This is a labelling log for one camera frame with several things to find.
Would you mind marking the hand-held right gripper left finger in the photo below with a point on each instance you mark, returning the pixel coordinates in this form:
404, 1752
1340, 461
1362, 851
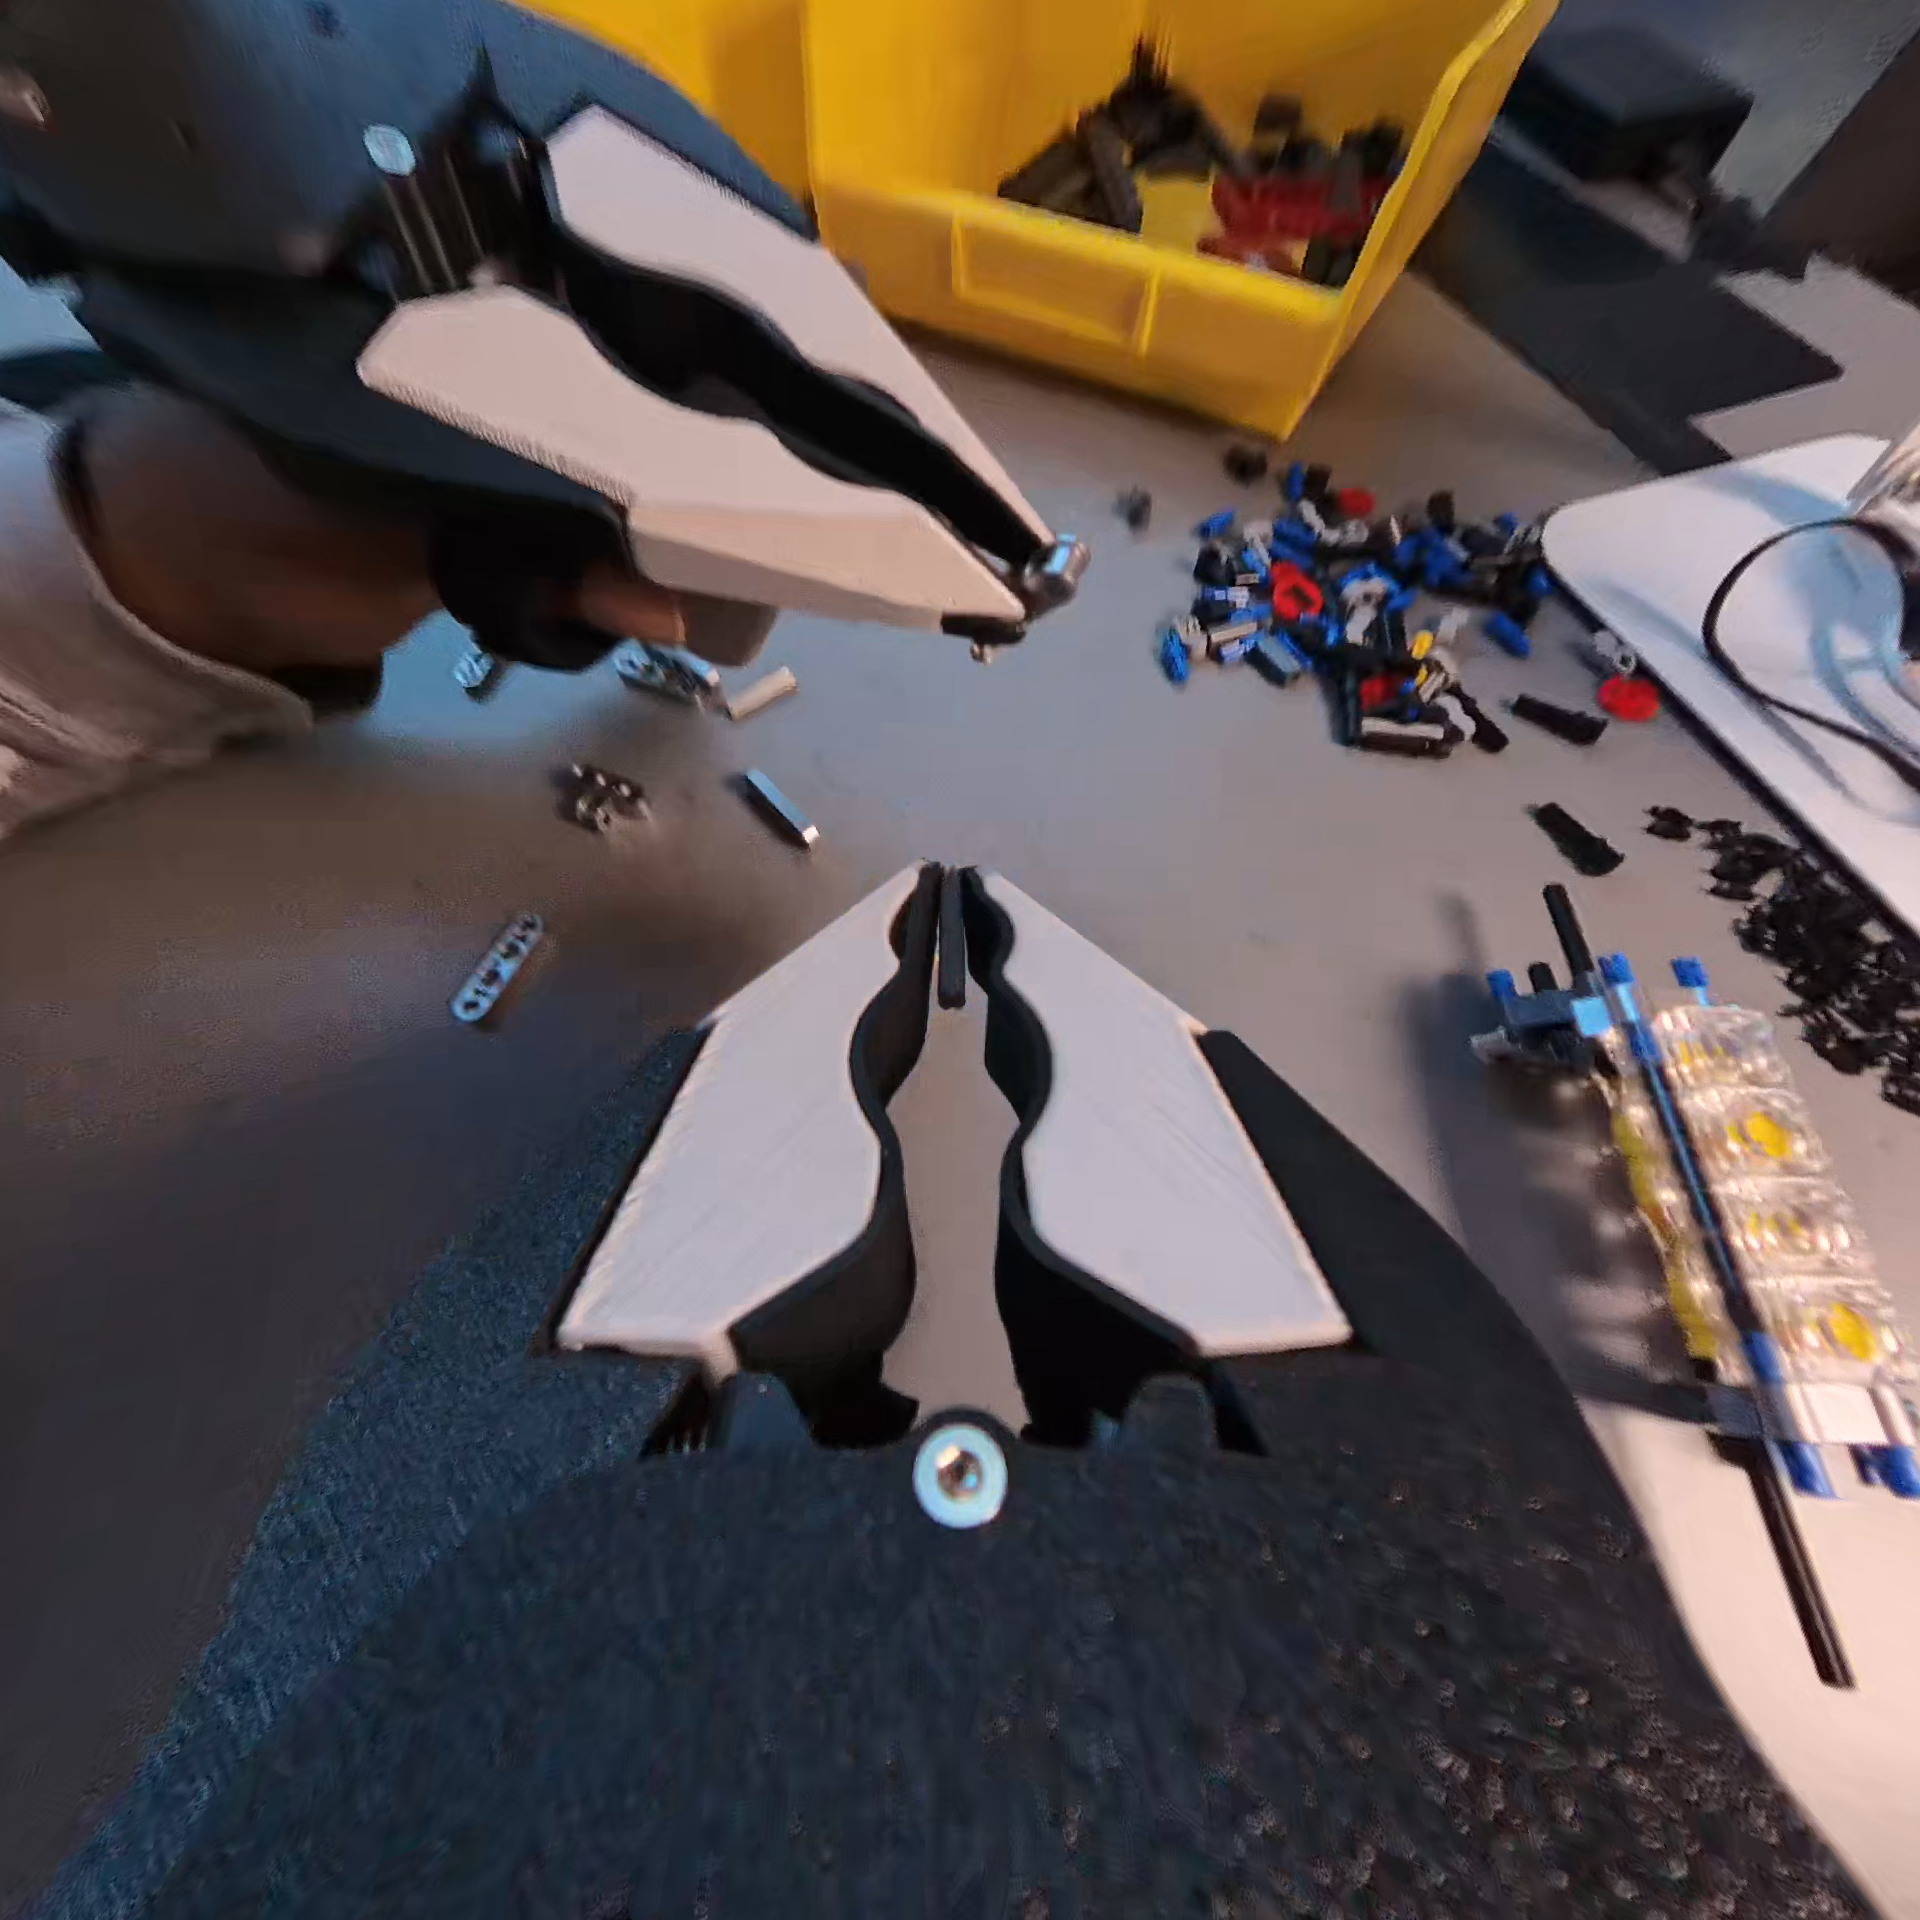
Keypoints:
720, 1200

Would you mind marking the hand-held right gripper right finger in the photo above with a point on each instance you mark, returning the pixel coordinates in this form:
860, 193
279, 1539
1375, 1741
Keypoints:
1184, 1200

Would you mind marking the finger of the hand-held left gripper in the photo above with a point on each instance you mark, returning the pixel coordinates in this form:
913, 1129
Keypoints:
525, 376
705, 225

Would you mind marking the yellow bin with red panels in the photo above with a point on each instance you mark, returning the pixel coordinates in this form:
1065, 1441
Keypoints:
930, 89

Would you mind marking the dark grey connector piece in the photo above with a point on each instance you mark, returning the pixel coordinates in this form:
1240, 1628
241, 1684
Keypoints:
1058, 568

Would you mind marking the person's left forearm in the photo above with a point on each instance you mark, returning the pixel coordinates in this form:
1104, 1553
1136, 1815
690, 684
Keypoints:
77, 675

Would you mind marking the grey desk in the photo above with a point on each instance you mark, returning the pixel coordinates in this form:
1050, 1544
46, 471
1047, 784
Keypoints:
301, 1126

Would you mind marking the person's left hand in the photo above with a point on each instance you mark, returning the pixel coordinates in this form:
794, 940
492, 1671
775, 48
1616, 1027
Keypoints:
255, 540

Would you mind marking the scattered chrome beams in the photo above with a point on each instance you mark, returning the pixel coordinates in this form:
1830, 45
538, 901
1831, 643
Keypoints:
495, 967

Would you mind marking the light grey short axle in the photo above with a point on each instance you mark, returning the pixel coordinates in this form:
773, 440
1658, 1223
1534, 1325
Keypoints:
761, 694

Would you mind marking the heap of dark building pieces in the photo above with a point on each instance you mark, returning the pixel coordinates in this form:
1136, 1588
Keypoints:
1126, 150

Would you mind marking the transparent engine block assembly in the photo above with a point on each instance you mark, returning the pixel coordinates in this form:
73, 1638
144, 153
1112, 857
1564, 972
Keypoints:
1725, 1171

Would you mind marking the small black connector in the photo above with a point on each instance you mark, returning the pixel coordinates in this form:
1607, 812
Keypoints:
1245, 462

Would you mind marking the pile of small coloured connectors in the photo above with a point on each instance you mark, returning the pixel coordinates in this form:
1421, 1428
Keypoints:
1349, 616

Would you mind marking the small red pulley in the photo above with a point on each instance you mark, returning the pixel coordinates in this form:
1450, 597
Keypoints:
1628, 699

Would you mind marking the pile of small black pins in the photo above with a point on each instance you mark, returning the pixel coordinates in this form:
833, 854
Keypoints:
1830, 931

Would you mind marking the wooden book stand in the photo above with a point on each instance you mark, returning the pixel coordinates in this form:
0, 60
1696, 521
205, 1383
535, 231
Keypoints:
1650, 599

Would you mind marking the black power adapter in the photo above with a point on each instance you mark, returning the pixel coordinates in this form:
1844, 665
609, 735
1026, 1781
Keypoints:
1622, 105

